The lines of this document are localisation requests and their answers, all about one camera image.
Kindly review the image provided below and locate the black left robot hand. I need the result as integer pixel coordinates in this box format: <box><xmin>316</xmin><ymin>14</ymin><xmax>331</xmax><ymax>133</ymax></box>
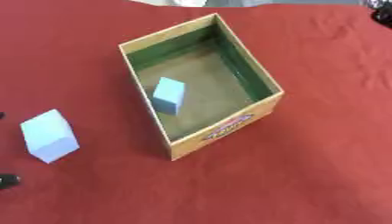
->
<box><xmin>0</xmin><ymin>111</ymin><xmax>24</xmax><ymax>190</ymax></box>

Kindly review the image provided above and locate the tan cardboard box green inside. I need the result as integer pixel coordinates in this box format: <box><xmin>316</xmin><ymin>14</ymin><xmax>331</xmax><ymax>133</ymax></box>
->
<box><xmin>117</xmin><ymin>12</ymin><xmax>287</xmax><ymax>162</ymax></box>

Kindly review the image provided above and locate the light blue block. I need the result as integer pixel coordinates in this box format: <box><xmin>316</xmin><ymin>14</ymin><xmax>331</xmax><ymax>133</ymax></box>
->
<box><xmin>151</xmin><ymin>76</ymin><xmax>187</xmax><ymax>116</ymax></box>
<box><xmin>18</xmin><ymin>108</ymin><xmax>81</xmax><ymax>165</ymax></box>

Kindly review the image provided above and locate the black object beyond table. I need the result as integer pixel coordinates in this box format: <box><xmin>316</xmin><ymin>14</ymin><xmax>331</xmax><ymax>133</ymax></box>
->
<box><xmin>370</xmin><ymin>0</ymin><xmax>392</xmax><ymax>30</ymax></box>

